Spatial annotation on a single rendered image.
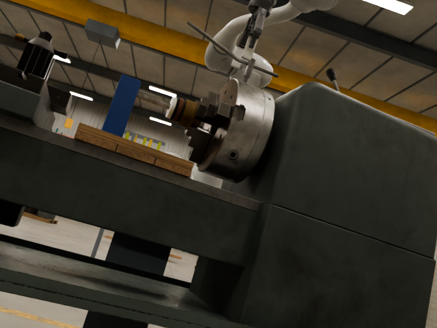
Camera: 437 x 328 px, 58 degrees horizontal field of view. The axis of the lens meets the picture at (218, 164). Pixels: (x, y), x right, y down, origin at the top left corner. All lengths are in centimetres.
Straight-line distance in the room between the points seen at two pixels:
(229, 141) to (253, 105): 13
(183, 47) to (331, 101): 1131
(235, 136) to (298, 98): 21
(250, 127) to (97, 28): 1156
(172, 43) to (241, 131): 1138
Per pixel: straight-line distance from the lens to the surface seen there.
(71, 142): 101
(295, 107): 116
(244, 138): 113
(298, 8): 147
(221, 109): 114
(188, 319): 93
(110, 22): 1280
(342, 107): 123
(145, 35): 1256
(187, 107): 121
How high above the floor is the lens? 71
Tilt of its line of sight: 12 degrees up
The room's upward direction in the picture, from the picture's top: 16 degrees clockwise
